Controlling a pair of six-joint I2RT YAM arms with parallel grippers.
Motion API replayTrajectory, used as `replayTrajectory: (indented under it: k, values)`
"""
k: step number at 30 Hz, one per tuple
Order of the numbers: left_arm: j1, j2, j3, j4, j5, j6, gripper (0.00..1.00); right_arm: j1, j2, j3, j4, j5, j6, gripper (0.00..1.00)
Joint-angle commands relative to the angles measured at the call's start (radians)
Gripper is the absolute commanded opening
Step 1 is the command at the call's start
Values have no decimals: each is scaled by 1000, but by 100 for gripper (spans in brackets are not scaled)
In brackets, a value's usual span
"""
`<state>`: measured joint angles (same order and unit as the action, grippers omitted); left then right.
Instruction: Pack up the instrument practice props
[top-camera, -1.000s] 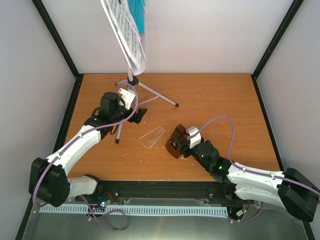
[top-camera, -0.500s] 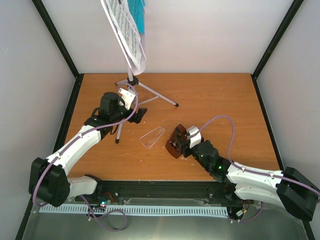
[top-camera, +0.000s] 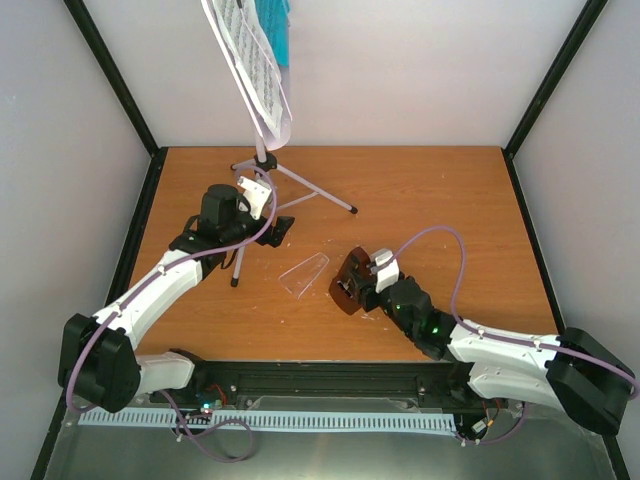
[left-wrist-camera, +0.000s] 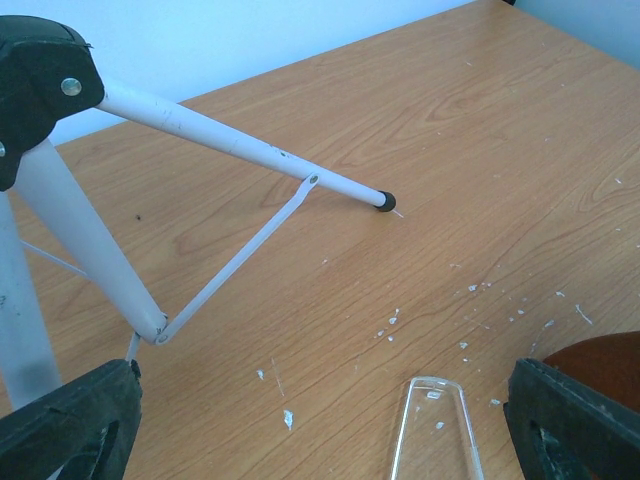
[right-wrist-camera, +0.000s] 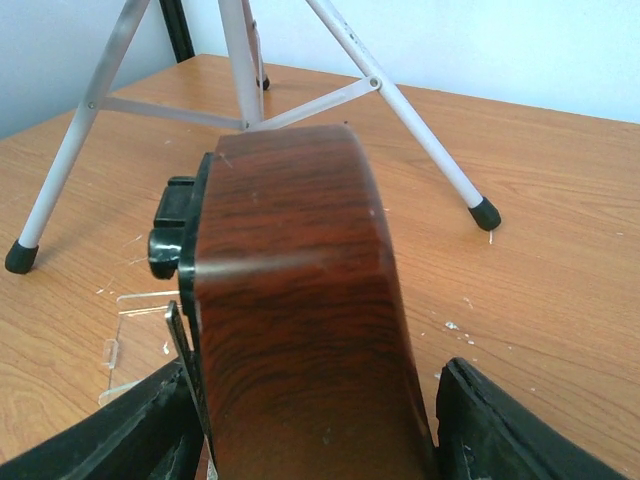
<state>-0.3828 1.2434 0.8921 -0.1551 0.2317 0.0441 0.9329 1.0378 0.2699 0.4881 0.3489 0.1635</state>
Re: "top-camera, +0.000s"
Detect brown wooden metronome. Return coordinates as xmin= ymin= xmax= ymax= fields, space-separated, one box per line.
xmin=328 ymin=247 xmax=372 ymax=315

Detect clear plastic metronome cover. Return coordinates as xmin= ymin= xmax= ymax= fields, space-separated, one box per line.
xmin=278 ymin=252 xmax=329 ymax=300

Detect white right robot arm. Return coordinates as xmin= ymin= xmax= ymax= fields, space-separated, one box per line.
xmin=336 ymin=273 xmax=635 ymax=435

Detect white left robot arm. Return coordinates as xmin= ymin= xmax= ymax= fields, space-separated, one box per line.
xmin=58 ymin=176 xmax=294 ymax=413

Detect white tripod music stand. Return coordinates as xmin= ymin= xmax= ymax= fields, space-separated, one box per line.
xmin=229 ymin=114 xmax=359 ymax=288

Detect white sheet music pages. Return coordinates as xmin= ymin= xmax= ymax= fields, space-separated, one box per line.
xmin=201 ymin=1 xmax=293 ymax=150

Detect teal folder on stand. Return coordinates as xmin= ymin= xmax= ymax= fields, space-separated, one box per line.
xmin=255 ymin=0 xmax=290 ymax=68

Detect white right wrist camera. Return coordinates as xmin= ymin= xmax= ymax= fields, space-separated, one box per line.
xmin=370 ymin=248 xmax=400 ymax=294

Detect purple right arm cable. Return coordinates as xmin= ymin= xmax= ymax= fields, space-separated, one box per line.
xmin=394 ymin=224 xmax=640 ymax=446

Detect light blue cable duct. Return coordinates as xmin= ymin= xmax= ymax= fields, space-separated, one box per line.
xmin=78 ymin=407 xmax=456 ymax=436

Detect black aluminium frame rail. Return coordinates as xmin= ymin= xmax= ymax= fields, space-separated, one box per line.
xmin=64 ymin=359 xmax=601 ymax=416

